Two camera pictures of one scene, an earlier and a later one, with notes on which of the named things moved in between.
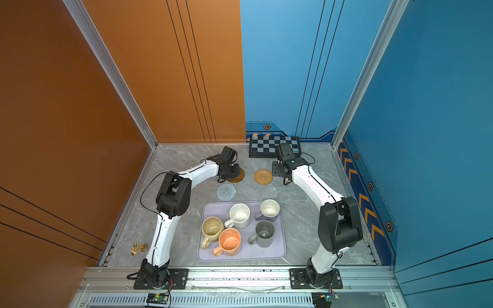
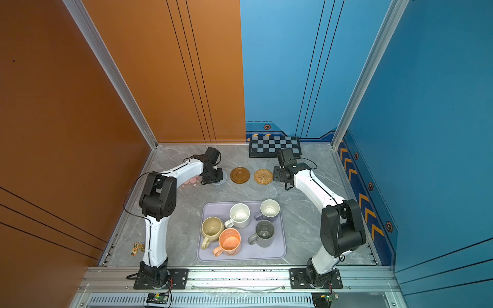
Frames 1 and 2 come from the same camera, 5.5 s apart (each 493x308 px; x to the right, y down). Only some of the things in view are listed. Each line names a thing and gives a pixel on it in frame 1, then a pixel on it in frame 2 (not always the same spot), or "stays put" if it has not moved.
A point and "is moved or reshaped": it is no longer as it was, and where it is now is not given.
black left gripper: (237, 167) → (219, 177)
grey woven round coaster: (226, 192) is moved or reshaped
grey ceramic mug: (264, 235) stays put
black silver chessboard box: (263, 146) stays put
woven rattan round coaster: (263, 176) stays put
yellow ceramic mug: (212, 229) stays put
